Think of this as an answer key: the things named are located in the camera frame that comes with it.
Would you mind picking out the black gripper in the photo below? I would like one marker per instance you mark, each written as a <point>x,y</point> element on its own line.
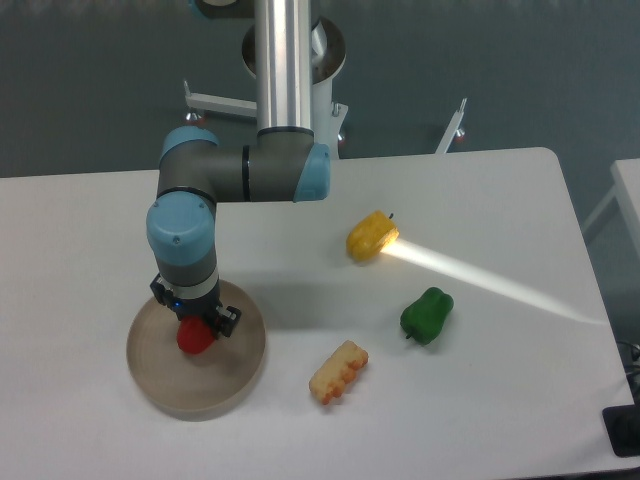
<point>190,301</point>

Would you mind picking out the red toy bell pepper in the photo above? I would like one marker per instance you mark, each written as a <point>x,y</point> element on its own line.
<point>194,335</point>

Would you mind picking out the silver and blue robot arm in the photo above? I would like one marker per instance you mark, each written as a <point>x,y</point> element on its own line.
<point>196,174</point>

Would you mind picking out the beige round plate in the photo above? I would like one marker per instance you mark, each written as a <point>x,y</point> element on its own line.
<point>196,387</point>

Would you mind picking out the yellow toy bell pepper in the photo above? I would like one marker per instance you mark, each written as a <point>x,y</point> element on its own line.
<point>370,236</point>

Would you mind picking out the green toy bell pepper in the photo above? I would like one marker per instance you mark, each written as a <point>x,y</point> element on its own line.
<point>424,319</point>

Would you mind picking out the orange toy waffle piece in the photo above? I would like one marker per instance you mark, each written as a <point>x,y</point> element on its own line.
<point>337,372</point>

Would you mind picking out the black device at table edge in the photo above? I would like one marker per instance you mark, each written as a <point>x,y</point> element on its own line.
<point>622,426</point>

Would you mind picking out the white side table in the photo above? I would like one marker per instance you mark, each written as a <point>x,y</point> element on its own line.
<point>622,197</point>

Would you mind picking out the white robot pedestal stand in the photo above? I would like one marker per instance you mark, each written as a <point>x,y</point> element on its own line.
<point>329,55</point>

